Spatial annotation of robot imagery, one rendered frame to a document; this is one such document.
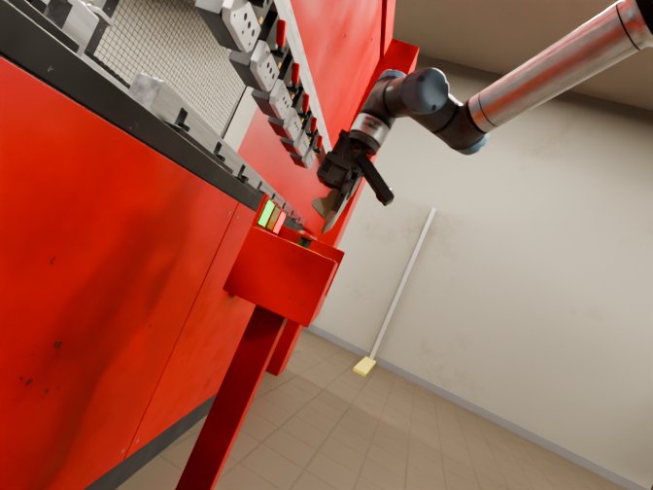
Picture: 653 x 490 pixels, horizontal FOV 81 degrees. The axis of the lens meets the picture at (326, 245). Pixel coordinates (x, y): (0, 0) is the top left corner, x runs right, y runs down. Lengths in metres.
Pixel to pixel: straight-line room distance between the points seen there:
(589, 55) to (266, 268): 0.59
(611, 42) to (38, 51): 0.72
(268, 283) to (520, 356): 3.83
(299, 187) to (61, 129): 2.05
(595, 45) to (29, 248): 0.81
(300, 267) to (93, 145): 0.34
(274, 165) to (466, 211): 2.42
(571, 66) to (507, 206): 3.73
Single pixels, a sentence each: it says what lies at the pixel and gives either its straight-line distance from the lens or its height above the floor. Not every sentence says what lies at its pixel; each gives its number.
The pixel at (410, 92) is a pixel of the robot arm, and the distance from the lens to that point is 0.74.
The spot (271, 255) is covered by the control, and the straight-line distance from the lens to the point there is 0.65.
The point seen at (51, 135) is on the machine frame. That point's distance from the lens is 0.55.
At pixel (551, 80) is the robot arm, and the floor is 1.18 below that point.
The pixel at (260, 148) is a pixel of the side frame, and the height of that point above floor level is 1.30.
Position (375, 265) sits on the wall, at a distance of 4.26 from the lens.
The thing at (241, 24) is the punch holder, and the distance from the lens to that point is 1.04.
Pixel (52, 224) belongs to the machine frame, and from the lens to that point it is 0.60.
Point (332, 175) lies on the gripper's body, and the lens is 0.79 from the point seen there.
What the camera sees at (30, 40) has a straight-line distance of 0.52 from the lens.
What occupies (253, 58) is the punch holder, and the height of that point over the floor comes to 1.20.
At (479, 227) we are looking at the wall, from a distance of 4.33.
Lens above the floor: 0.77
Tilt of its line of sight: 3 degrees up
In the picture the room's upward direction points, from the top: 23 degrees clockwise
